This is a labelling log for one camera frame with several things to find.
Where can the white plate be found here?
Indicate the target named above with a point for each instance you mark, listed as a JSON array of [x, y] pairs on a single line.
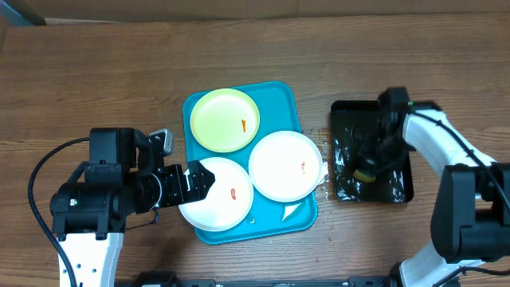
[[228, 201], [285, 166]]

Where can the black water tray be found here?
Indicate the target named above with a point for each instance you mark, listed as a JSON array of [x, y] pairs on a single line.
[[352, 123]]

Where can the yellow green sponge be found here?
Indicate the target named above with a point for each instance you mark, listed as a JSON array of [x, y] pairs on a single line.
[[364, 175]]

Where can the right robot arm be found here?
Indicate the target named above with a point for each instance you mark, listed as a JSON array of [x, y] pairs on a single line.
[[470, 222]]

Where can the green rimmed plate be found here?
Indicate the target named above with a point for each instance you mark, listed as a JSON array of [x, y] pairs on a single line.
[[225, 120]]

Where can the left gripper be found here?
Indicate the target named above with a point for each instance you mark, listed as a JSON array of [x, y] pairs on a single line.
[[199, 190]]

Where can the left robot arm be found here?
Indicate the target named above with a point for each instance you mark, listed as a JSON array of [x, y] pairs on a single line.
[[125, 174]]

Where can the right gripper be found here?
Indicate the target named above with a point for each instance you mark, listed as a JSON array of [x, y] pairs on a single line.
[[366, 155]]

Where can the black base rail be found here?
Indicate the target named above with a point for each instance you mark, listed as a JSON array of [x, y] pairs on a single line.
[[170, 279]]

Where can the blue plastic tray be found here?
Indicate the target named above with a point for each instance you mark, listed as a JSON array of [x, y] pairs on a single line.
[[266, 217]]

